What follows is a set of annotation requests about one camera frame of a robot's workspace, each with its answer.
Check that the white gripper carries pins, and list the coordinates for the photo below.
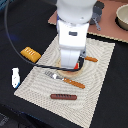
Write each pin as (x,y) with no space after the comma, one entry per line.
(72,40)

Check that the white and blue bottle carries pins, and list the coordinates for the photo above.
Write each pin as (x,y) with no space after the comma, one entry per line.
(15,77)

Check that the red toy tomato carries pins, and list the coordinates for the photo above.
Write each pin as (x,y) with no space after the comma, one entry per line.
(77,66)

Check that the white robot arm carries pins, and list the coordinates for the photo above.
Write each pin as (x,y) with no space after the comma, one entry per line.
(75,11)

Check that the grey toy frying pan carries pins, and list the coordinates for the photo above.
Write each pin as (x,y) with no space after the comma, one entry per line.
(97,13)

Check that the beige bowl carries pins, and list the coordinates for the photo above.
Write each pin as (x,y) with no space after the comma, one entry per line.
(122,15)

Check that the brown toy sausage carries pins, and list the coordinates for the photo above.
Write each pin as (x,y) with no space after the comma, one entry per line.
(63,96)

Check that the woven beige placemat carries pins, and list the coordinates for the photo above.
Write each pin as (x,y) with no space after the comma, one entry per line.
(37,88)

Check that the knife with orange handle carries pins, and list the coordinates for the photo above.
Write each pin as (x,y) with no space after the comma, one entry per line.
(91,59)

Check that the fork with orange handle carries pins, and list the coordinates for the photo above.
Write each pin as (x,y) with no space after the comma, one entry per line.
(55,76)

